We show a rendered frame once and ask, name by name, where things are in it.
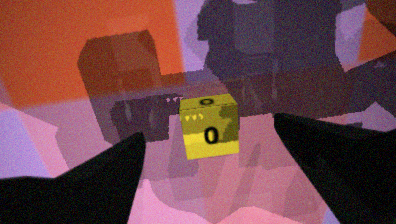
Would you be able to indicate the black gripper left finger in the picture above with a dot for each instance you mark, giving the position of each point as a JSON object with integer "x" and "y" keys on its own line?
{"x": 98, "y": 191}

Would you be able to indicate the yellow block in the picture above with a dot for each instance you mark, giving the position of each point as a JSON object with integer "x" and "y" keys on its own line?
{"x": 209, "y": 126}

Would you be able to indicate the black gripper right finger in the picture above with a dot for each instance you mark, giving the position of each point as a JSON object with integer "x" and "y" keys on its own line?
{"x": 353, "y": 169}

